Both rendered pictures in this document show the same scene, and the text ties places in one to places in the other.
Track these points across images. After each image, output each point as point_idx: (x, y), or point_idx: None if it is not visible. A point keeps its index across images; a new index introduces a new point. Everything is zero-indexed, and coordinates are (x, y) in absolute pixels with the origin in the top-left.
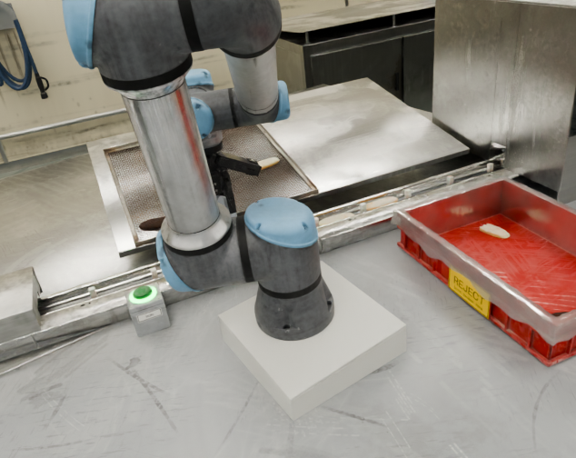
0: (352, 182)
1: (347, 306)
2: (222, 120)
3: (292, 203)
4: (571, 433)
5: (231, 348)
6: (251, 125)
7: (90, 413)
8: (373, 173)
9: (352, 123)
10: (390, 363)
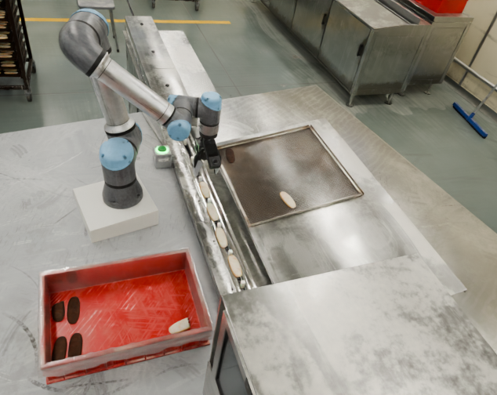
0: (259, 248)
1: (115, 213)
2: None
3: (121, 153)
4: (8, 281)
5: None
6: (348, 193)
7: None
8: (270, 263)
9: (355, 261)
10: (88, 235)
